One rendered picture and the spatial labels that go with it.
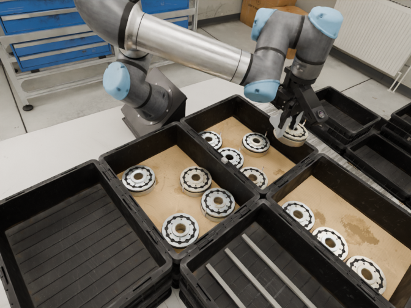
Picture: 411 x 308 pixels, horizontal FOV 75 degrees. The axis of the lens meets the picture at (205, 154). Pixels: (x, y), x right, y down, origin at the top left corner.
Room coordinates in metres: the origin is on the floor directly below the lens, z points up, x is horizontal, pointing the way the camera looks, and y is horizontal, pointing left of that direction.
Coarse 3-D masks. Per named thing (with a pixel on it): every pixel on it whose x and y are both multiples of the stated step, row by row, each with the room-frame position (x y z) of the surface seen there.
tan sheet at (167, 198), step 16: (160, 160) 0.62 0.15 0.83; (176, 160) 0.63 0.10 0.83; (192, 160) 0.64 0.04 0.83; (160, 176) 0.55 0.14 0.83; (176, 176) 0.56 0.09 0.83; (160, 192) 0.48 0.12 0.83; (176, 192) 0.49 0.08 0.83; (144, 208) 0.42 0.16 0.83; (160, 208) 0.43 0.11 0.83; (176, 208) 0.43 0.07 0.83; (192, 208) 0.44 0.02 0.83; (160, 224) 0.37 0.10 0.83; (208, 224) 0.39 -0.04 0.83
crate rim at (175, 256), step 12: (156, 132) 0.65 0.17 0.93; (132, 144) 0.58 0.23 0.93; (204, 144) 0.62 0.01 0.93; (216, 156) 0.58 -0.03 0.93; (108, 168) 0.47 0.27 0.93; (228, 168) 0.53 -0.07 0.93; (240, 180) 0.49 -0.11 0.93; (252, 192) 0.46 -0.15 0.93; (132, 204) 0.37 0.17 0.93; (252, 204) 0.42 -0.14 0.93; (144, 216) 0.34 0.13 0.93; (228, 216) 0.37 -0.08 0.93; (156, 228) 0.31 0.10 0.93; (216, 228) 0.33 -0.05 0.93; (204, 240) 0.30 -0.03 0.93; (168, 252) 0.26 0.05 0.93; (180, 252) 0.26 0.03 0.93
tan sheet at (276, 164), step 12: (228, 120) 0.88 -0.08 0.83; (216, 132) 0.80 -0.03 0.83; (228, 132) 0.81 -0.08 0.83; (240, 132) 0.82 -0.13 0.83; (252, 132) 0.83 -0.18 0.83; (228, 144) 0.74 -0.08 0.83; (240, 144) 0.75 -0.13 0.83; (252, 156) 0.69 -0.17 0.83; (264, 156) 0.70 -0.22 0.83; (276, 156) 0.71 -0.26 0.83; (264, 168) 0.64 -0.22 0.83; (276, 168) 0.65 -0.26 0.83; (288, 168) 0.66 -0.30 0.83
